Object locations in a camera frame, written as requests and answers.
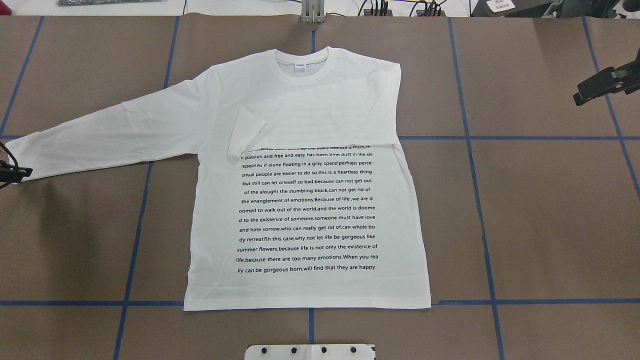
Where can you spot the white long-sleeve printed shirt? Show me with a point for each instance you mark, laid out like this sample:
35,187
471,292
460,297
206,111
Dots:
304,196

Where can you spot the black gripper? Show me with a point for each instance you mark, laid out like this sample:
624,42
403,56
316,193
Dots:
602,83

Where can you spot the black electronics board upper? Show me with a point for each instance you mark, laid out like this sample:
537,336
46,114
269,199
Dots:
375,8

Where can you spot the black electronics board lower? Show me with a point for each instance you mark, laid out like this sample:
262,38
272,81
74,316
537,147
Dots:
431,9

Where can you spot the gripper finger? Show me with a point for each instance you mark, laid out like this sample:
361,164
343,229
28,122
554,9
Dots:
12,174

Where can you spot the black electronics board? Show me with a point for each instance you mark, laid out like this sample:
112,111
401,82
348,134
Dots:
431,9
375,8

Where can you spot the white pedestal column with base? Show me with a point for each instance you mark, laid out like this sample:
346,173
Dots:
358,351

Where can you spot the aluminium frame post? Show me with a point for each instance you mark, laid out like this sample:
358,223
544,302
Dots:
312,11

